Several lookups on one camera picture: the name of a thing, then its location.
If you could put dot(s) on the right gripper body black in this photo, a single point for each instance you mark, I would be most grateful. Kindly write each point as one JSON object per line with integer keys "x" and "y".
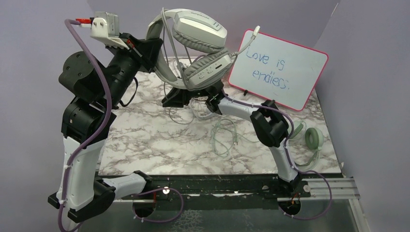
{"x": 200, "y": 93}

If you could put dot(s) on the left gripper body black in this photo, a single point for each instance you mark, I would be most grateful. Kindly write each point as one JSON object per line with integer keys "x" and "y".
{"x": 139, "y": 57}

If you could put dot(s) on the white headphones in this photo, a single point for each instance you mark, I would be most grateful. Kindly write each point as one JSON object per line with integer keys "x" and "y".
{"x": 200, "y": 109}

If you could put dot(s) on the grey headphones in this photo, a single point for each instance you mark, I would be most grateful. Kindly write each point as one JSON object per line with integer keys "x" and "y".
{"x": 197, "y": 31}

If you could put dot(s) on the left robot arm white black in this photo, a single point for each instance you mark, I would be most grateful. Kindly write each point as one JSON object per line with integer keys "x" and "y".
{"x": 86, "y": 122}

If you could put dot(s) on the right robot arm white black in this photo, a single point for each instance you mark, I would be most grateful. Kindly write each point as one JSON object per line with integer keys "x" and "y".
{"x": 269, "y": 123}

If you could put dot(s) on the green headphones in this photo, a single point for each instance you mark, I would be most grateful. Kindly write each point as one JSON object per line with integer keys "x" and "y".
{"x": 314, "y": 140}

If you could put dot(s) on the pink framed whiteboard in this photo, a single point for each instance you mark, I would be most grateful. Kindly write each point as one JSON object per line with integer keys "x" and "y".
{"x": 276, "y": 69}

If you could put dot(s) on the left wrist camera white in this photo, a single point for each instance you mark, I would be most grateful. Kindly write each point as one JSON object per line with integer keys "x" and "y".
{"x": 104, "y": 28}

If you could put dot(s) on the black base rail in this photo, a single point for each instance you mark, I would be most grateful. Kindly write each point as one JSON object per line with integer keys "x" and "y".
{"x": 219, "y": 192}

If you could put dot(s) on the aluminium frame rail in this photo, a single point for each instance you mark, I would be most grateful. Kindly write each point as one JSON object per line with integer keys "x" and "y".
{"x": 341, "y": 188}

